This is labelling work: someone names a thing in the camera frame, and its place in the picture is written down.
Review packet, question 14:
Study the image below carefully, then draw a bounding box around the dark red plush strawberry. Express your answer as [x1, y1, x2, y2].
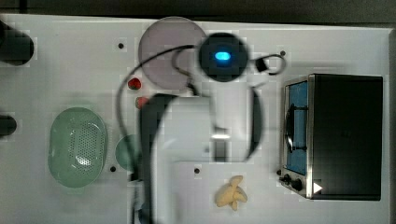
[128, 77, 142, 91]

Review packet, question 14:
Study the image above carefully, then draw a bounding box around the pink red plush strawberry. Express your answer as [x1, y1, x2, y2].
[135, 96, 149, 109]

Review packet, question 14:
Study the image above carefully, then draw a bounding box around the black round pot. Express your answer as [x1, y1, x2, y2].
[0, 115, 17, 137]

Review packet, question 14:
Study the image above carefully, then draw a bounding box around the round lavender plate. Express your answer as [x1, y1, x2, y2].
[138, 17, 206, 91]

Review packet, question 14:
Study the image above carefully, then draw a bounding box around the yellow plush peeled banana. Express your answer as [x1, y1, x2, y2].
[215, 175, 248, 211]

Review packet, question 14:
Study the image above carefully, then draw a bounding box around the silver black toaster oven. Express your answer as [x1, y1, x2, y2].
[277, 74, 383, 201]

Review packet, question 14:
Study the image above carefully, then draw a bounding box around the black round container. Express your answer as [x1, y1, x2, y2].
[0, 22, 35, 66]

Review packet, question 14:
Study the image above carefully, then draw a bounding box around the green oval strainer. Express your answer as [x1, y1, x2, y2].
[48, 107, 107, 189]

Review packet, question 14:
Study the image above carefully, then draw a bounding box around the teal green cup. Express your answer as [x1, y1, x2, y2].
[115, 134, 140, 172]

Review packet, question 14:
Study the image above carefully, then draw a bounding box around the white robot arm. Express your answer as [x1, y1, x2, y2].
[138, 33, 263, 224]

